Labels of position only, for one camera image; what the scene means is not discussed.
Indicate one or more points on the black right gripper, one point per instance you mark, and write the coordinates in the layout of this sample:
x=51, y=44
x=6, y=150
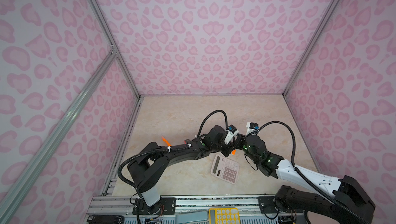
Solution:
x=240, y=139

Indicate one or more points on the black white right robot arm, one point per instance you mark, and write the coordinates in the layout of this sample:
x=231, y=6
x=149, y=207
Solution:
x=342, y=199

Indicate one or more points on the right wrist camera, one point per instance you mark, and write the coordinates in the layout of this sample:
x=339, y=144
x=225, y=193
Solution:
x=251, y=127

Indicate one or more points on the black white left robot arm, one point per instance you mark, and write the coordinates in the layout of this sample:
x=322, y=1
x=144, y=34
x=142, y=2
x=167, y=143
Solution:
x=143, y=170

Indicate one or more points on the grey blue case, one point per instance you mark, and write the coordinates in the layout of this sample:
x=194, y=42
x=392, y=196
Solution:
x=192, y=217

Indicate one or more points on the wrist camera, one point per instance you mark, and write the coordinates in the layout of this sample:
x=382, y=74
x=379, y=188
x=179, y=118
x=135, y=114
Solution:
x=251, y=127
x=231, y=134

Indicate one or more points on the pink white calculator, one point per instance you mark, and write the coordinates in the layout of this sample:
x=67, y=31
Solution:
x=225, y=169

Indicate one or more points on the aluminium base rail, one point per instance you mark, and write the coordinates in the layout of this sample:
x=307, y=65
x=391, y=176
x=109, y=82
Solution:
x=253, y=209

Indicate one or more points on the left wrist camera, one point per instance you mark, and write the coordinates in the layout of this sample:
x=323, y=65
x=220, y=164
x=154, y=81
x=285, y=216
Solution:
x=231, y=134

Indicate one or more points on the yellow calculator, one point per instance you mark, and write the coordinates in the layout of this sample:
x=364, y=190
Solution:
x=229, y=215

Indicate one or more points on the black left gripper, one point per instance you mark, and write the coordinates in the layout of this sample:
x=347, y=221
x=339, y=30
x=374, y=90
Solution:
x=229, y=148

